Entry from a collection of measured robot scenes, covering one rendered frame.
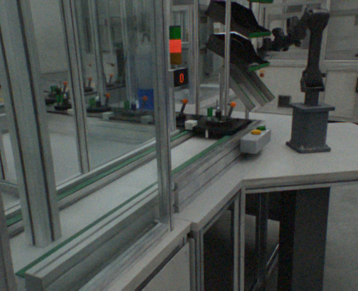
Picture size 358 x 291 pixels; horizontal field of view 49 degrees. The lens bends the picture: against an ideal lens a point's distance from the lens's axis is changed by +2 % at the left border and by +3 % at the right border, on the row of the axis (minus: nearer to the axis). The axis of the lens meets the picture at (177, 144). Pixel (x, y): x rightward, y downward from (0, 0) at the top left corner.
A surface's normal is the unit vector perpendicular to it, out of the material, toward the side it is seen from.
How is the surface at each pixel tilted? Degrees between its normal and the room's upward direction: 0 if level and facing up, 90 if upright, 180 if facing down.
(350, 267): 0
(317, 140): 90
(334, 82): 90
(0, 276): 90
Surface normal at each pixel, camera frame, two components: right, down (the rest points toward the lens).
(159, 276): 0.87, 0.12
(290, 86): -0.58, 0.25
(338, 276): -0.03, -0.96
